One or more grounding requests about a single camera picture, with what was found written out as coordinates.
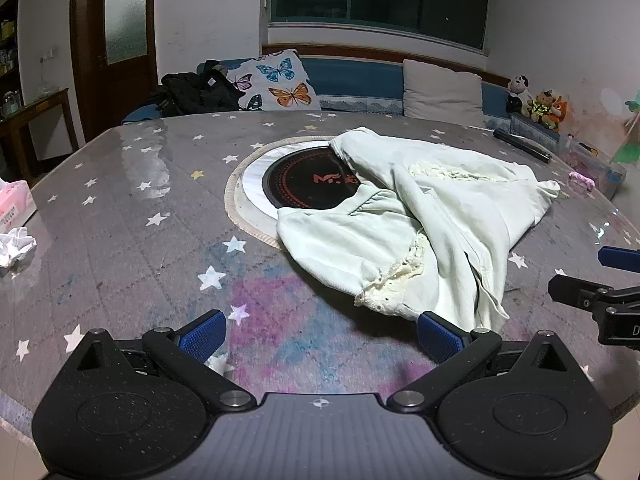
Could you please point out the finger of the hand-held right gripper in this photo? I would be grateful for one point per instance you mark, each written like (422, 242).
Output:
(575, 291)
(620, 259)

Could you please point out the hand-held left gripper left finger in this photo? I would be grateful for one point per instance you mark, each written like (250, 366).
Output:
(204, 334)

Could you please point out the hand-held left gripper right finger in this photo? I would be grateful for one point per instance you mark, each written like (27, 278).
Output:
(439, 336)

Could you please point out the pale green garment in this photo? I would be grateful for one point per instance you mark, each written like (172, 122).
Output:
(450, 205)

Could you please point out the small pink cloth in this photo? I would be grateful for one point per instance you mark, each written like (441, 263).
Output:
(581, 180)

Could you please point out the clear plastic storage box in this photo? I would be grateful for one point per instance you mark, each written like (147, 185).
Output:
(597, 165)

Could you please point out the grey star-print tablecloth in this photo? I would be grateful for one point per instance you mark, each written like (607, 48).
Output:
(125, 240)

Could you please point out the colourful paper pinwheel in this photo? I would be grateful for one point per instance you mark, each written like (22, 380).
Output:
(631, 135)

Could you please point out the white round cooktop surround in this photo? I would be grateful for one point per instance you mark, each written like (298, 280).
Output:
(239, 200)

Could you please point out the long black bar device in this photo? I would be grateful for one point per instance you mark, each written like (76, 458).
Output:
(522, 145)

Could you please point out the orange fox plush toy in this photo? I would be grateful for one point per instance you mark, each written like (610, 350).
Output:
(558, 115)

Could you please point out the brown bear plush toy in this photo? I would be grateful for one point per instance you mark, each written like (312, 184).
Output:
(541, 106)

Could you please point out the black round induction cooktop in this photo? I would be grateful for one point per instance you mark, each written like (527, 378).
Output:
(300, 180)

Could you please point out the panda plush toy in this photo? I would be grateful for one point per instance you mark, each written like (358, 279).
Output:
(517, 91)

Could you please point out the crumpled white tissue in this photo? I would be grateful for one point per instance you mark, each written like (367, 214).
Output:
(16, 245)

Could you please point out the pink tissue pack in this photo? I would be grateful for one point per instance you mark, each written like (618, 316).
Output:
(15, 205)

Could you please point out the plain grey pillow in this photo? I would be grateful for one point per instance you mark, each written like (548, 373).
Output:
(442, 92)

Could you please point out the black jacket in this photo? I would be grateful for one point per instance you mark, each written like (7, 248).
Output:
(192, 91)

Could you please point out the butterfly print pillow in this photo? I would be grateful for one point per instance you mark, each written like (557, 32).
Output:
(280, 80)

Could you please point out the wooden side table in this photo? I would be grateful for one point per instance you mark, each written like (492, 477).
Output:
(42, 120)

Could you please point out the blue sofa bench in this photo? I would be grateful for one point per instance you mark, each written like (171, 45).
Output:
(350, 82)

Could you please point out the brown wooden door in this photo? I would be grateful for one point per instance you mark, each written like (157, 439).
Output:
(120, 60)

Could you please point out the white wall socket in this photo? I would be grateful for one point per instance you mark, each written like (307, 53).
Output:
(47, 54)

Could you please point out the wall shelf with bottles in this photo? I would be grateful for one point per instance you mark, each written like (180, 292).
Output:
(7, 50)

